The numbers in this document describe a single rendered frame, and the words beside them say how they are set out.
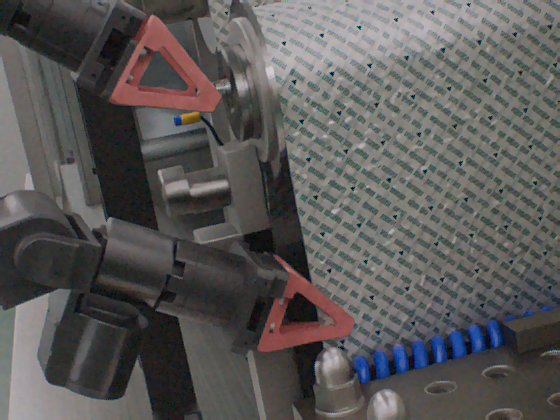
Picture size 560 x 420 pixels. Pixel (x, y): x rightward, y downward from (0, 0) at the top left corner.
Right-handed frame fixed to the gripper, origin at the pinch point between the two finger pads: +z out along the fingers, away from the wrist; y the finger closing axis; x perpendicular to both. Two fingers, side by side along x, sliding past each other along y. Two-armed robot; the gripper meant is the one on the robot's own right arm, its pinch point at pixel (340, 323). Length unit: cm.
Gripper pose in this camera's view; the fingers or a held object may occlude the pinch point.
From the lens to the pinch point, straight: 83.6
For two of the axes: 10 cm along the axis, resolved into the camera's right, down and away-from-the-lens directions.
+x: 3.2, -9.4, -1.1
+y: 2.2, 1.8, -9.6
